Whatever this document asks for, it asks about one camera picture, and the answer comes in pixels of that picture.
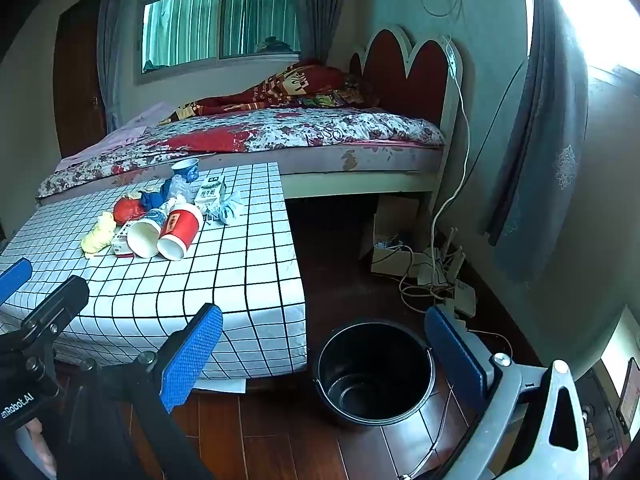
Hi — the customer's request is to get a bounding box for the small white and red packet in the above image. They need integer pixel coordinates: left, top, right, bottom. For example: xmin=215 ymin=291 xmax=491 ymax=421
xmin=111 ymin=220 xmax=136 ymax=259

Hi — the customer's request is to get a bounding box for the black plastic bucket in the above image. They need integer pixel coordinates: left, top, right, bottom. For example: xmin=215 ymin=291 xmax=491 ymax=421
xmin=312 ymin=317 xmax=451 ymax=478

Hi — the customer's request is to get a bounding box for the white bed with red headboard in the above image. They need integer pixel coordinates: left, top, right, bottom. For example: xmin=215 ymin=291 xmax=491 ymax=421
xmin=37 ymin=25 xmax=463 ymax=216

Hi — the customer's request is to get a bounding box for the person's left hand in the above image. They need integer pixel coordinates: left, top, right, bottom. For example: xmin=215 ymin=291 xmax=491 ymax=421
xmin=15 ymin=417 xmax=58 ymax=478

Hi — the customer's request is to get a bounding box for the grey curtain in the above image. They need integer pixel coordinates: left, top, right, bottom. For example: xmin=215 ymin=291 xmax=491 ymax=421
xmin=97 ymin=0 xmax=151 ymax=131
xmin=295 ymin=0 xmax=351 ymax=68

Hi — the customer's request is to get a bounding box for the red paper cup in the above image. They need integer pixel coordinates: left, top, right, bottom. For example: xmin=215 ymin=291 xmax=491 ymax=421
xmin=156 ymin=203 xmax=205 ymax=262

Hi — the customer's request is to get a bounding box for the blue patterned curtain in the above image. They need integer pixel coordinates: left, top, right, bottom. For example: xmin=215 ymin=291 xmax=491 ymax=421
xmin=487 ymin=0 xmax=591 ymax=286

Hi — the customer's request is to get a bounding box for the floral quilt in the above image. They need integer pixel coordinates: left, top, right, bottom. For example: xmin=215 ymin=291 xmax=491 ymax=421
xmin=37 ymin=107 xmax=446 ymax=198

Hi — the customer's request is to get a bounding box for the red printed blanket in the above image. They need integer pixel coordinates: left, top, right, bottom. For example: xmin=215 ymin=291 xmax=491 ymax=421
xmin=160 ymin=60 xmax=381 ymax=121

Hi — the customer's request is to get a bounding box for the white milk carton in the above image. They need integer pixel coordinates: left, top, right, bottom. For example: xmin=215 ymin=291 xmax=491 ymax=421
xmin=194 ymin=175 xmax=225 ymax=213

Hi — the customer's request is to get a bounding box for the white power strip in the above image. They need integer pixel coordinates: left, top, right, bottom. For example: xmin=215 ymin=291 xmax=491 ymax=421
xmin=440 ymin=280 xmax=478 ymax=318

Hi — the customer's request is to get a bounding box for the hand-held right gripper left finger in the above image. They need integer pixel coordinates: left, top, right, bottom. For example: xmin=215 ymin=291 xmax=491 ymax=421
xmin=65 ymin=303 xmax=224 ymax=480

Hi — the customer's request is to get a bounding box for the pink mattress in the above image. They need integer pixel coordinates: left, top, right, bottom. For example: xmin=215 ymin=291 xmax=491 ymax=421
xmin=37 ymin=140 xmax=446 ymax=206

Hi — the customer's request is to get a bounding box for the window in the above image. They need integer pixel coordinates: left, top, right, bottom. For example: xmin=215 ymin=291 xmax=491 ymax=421
xmin=135 ymin=0 xmax=303 ymax=83

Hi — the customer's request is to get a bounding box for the white and blue tissue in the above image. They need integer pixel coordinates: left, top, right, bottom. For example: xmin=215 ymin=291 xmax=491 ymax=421
xmin=207 ymin=195 xmax=246 ymax=226

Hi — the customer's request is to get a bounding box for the brown wooden door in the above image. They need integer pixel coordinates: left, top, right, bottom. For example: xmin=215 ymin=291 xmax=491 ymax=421
xmin=52 ymin=0 xmax=108 ymax=158

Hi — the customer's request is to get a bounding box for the white paper cup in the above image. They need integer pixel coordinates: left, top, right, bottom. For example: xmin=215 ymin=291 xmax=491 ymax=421
xmin=126 ymin=217 xmax=166 ymax=259

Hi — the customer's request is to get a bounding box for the red plastic bag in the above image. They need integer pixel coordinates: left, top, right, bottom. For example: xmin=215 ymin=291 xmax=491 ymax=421
xmin=113 ymin=197 xmax=146 ymax=225

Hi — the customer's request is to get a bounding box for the blue and white bowl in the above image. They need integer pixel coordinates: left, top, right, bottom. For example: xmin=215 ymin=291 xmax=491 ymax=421
xmin=171 ymin=157 xmax=201 ymax=183

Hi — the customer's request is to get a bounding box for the pink cloth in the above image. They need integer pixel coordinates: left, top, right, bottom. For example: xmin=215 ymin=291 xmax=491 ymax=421
xmin=57 ymin=101 xmax=176 ymax=171

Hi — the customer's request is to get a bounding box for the cardboard box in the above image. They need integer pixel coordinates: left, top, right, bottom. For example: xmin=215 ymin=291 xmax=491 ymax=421
xmin=360 ymin=197 xmax=432 ymax=277

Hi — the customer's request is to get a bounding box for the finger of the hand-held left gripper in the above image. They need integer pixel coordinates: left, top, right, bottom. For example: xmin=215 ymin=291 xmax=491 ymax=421
xmin=0 ymin=257 xmax=34 ymax=307
xmin=17 ymin=275 xmax=91 ymax=348

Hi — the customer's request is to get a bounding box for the clear plastic bag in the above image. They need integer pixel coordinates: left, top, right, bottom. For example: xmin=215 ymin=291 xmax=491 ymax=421
xmin=160 ymin=175 xmax=196 ymax=207

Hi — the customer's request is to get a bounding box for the white cable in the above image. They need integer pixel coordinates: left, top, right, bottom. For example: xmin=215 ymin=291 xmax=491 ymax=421
xmin=430 ymin=35 xmax=471 ymax=258

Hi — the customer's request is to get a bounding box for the yellow bag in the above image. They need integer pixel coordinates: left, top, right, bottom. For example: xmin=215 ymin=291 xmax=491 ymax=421
xmin=81 ymin=211 xmax=117 ymax=257

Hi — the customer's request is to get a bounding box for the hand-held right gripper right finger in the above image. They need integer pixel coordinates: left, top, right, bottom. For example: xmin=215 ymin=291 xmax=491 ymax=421
xmin=424 ymin=305 xmax=603 ymax=480

